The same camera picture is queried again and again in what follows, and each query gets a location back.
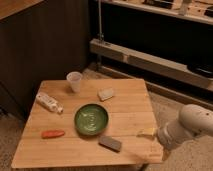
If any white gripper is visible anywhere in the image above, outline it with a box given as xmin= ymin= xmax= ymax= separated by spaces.
xmin=137 ymin=126 xmax=180 ymax=150

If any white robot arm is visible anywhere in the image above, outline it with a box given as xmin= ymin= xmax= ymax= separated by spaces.
xmin=137 ymin=104 xmax=213 ymax=150

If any green ceramic bowl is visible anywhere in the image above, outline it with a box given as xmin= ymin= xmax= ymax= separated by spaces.
xmin=74 ymin=104 xmax=109 ymax=136

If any translucent plastic cup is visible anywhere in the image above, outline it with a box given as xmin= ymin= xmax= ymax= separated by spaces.
xmin=66 ymin=71 xmax=82 ymax=93

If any wooden folding table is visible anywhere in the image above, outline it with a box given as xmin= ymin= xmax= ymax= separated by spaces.
xmin=12 ymin=79 xmax=163 ymax=169

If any white rectangular sponge block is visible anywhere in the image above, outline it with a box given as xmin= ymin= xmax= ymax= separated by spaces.
xmin=98 ymin=88 xmax=114 ymax=101

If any metal shelf rack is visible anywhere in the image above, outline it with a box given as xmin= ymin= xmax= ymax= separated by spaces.
xmin=90 ymin=0 xmax=213 ymax=110

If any orange plastic carrot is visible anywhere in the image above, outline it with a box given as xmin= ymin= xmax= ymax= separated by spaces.
xmin=41 ymin=130 xmax=65 ymax=139

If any white squeeze bottle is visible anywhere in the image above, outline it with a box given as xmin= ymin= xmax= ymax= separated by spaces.
xmin=36 ymin=92 xmax=63 ymax=114

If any dark wooden cabinet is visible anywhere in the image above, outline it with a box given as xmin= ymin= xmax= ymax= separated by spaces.
xmin=0 ymin=0 xmax=90 ymax=119

